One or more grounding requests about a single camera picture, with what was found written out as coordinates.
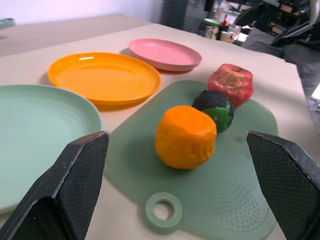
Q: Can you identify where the white mug in background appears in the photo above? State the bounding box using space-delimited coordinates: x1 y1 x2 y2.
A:
219 31 237 43

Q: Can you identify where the light green bowl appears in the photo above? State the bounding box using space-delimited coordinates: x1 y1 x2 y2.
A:
203 18 223 27

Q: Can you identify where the red toy apple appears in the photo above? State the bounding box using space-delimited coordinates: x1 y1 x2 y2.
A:
207 63 255 109

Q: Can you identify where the green object at table edge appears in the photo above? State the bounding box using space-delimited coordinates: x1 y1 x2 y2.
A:
0 17 16 30

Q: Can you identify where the pink plate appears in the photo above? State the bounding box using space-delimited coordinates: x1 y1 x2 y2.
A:
127 38 203 73

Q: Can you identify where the green cutting board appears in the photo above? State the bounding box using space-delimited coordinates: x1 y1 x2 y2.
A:
103 79 279 239

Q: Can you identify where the orange plate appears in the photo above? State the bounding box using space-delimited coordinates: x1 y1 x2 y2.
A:
47 51 162 111

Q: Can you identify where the dark green toy avocado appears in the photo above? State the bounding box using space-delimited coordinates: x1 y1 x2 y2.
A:
191 90 235 134

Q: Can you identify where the orange toy fruit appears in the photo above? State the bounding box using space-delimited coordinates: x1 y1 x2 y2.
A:
155 105 218 170

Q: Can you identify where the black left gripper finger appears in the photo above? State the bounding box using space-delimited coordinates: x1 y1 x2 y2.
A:
268 20 316 49
245 130 320 240
0 130 111 240

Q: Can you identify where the light green plate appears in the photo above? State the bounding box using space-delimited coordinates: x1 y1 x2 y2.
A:
0 84 104 215

